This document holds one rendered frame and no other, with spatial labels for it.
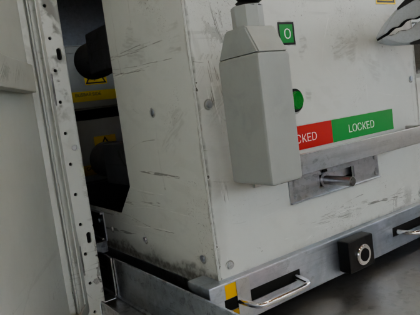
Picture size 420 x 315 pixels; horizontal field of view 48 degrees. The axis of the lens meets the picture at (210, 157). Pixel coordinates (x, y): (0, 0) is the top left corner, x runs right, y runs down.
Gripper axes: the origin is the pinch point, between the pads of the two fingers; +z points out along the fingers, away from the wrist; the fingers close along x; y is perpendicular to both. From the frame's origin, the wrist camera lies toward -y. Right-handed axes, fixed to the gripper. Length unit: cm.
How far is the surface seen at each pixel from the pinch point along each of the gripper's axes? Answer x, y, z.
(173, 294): -26, -38, 26
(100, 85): 26, 12, 86
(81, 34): 48, 19, 95
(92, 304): -26, -37, 47
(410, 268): -37.1, -4.5, 7.2
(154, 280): -24, -36, 31
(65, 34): 48, 14, 97
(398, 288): -37.3, -12.8, 6.6
